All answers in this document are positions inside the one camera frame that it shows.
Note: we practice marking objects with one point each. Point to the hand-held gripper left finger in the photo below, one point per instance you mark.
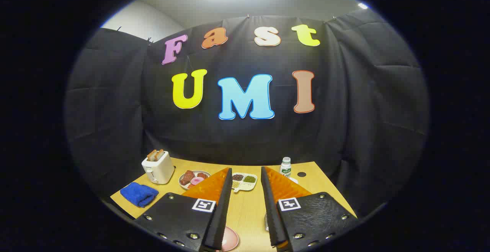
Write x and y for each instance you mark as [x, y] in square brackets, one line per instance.
[220, 213]

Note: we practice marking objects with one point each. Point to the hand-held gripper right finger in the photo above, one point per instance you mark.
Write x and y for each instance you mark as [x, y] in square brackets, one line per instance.
[271, 213]

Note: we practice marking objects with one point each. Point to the pink plate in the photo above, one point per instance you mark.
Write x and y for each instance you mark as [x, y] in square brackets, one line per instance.
[230, 239]

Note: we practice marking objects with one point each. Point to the white divided bean dish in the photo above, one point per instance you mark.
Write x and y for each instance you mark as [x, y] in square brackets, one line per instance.
[245, 185]

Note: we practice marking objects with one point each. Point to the white square coaster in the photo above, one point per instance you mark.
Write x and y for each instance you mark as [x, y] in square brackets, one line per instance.
[294, 180]

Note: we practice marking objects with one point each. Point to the white plate of food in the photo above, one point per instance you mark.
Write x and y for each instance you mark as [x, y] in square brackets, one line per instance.
[184, 185]

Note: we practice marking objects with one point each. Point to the white green-label bottle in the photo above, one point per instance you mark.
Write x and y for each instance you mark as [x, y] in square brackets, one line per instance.
[285, 167]

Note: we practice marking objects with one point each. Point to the brown meat slice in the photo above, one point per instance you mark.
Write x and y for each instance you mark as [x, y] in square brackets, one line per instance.
[187, 177]

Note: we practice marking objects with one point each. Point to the white toaster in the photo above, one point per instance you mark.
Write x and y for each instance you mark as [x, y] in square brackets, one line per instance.
[160, 169]

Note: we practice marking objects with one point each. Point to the blue folded cloth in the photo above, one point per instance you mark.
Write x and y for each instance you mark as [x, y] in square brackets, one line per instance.
[138, 193]

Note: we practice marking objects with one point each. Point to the brown toast slice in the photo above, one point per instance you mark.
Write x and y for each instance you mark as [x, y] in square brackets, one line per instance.
[159, 154]
[151, 155]

